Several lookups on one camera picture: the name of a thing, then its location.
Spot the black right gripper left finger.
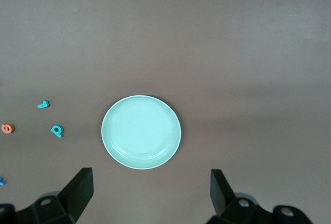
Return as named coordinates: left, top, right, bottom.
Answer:
left=0, top=167, right=94, bottom=224

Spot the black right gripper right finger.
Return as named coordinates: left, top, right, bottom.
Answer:
left=206, top=169, right=315, bottom=224

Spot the teal foam letter p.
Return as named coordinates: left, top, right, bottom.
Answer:
left=50, top=125, right=64, bottom=138

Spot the orange foam letter e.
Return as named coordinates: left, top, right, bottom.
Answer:
left=1, top=123, right=16, bottom=135

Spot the pale green round plate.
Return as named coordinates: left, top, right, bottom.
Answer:
left=100, top=94, right=182, bottom=170

